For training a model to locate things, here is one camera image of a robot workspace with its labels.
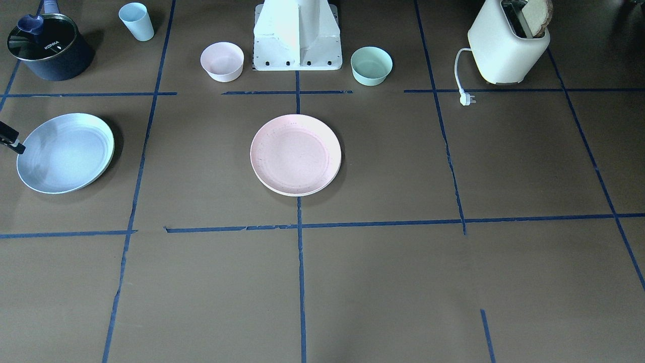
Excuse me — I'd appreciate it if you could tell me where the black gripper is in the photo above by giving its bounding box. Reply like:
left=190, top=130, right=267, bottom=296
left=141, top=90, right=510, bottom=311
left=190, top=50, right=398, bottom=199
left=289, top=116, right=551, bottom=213
left=0, top=122, right=26, bottom=155

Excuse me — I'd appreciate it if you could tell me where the blue plate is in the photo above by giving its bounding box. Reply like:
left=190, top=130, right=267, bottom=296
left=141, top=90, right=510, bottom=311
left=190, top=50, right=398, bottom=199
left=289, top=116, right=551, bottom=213
left=16, top=113, right=115, bottom=195

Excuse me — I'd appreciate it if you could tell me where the pink plate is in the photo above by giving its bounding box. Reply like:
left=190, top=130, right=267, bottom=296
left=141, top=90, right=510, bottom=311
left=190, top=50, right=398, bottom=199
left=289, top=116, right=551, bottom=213
left=249, top=114, right=342, bottom=164

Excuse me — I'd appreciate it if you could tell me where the dark blue saucepan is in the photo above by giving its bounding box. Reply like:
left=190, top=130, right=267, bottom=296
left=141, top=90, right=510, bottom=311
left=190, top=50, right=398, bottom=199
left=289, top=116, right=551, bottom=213
left=7, top=1, right=95, bottom=81

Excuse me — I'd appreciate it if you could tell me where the light blue cup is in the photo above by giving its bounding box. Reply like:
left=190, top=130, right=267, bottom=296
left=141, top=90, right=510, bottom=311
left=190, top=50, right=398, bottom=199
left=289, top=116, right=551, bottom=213
left=119, top=2, right=154, bottom=41

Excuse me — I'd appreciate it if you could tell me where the pink bowl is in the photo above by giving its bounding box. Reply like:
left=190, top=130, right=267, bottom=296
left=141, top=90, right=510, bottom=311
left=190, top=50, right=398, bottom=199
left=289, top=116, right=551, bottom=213
left=200, top=42, right=245, bottom=83

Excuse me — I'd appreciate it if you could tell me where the cream plate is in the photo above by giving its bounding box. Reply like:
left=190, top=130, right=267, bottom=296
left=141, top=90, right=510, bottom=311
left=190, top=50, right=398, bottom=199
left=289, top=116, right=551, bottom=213
left=251, top=161, right=342, bottom=197

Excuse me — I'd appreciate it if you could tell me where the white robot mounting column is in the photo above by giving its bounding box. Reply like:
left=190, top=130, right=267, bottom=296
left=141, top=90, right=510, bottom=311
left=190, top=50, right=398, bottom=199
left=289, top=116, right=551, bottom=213
left=252, top=1, right=343, bottom=71

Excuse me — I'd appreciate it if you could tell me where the green bowl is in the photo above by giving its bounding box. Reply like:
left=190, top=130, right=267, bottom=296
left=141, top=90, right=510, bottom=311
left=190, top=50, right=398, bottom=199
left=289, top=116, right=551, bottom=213
left=350, top=46, right=394, bottom=86

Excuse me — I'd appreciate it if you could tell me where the white toaster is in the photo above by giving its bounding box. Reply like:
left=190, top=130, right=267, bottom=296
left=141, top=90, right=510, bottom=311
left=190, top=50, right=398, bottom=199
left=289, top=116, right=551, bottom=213
left=468, top=1, right=551, bottom=85

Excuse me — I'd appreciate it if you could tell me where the bread slice in toaster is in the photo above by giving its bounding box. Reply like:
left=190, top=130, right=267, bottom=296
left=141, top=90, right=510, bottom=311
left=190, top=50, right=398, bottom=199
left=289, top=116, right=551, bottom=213
left=521, top=0, right=553, bottom=38

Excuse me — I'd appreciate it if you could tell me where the white toaster power cable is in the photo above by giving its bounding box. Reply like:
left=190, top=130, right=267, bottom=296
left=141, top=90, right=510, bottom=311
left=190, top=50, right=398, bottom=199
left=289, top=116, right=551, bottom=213
left=455, top=48, right=477, bottom=107

